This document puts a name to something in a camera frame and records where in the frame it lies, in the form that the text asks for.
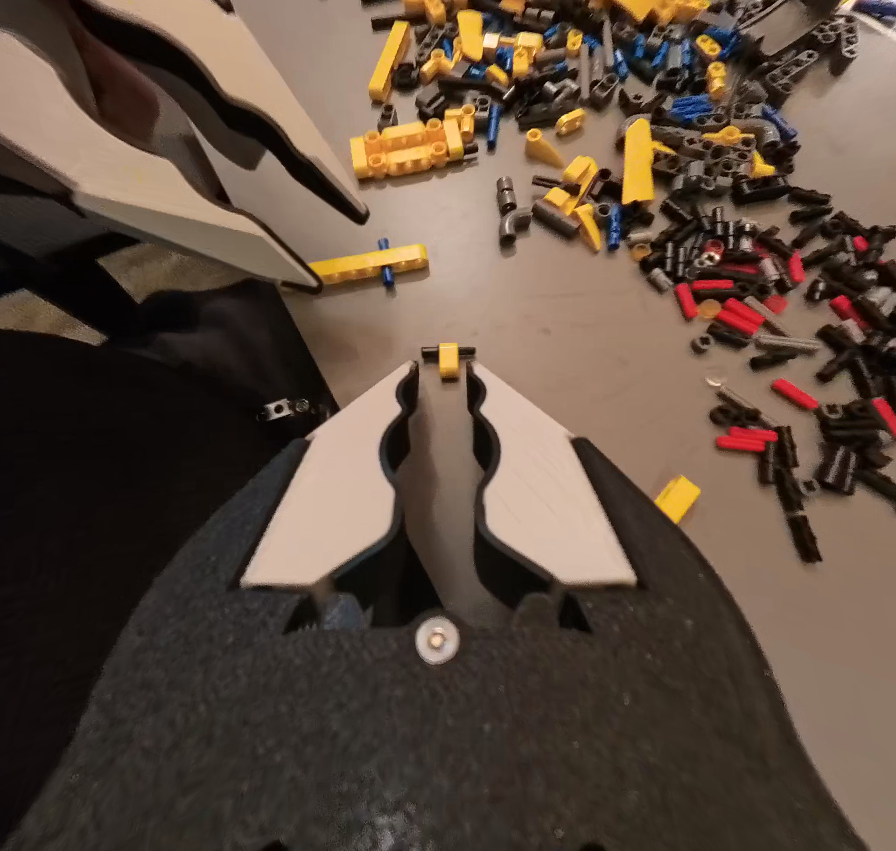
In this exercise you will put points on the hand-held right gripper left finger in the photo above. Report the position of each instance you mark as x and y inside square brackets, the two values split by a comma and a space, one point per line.
[322, 508]

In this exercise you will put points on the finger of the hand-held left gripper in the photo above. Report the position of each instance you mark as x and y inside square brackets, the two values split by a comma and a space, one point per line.
[231, 46]
[105, 165]

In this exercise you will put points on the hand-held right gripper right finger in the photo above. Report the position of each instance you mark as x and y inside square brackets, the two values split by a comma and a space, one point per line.
[553, 508]

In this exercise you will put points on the small yellow connector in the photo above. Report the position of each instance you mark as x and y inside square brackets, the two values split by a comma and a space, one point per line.
[448, 364]

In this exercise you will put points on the yellow holed beam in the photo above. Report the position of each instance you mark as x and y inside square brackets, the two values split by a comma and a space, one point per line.
[350, 270]
[677, 500]

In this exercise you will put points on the grey elbow pipe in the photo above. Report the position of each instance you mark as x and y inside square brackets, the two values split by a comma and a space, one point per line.
[509, 232]

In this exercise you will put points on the metal clip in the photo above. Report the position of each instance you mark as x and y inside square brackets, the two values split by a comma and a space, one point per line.
[280, 410]

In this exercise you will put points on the yellow brick assembly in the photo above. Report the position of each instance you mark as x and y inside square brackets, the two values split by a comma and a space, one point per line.
[399, 151]

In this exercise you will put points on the person's black sweater torso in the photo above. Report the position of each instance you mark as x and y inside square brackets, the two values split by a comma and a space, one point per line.
[105, 480]

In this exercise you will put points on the short blue pin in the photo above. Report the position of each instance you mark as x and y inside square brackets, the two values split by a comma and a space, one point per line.
[386, 277]

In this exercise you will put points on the pile of black red pins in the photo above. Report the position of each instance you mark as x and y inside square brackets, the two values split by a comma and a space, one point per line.
[847, 347]

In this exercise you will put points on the long yellow fairing panel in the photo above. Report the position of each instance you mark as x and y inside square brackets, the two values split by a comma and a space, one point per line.
[637, 165]

